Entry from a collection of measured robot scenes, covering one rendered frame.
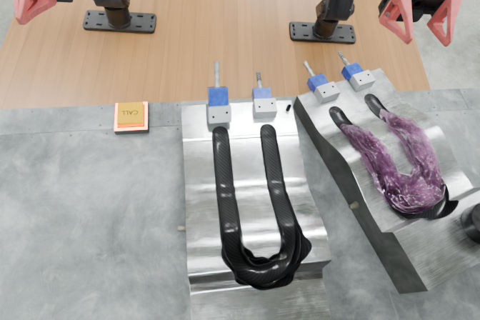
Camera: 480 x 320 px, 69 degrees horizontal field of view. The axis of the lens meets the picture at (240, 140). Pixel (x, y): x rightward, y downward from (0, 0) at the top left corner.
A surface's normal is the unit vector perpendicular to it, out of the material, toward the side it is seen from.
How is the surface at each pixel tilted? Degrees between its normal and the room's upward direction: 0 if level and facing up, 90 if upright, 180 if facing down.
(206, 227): 25
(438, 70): 0
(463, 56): 0
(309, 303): 0
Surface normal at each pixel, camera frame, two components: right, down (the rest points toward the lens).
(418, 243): 0.09, -0.44
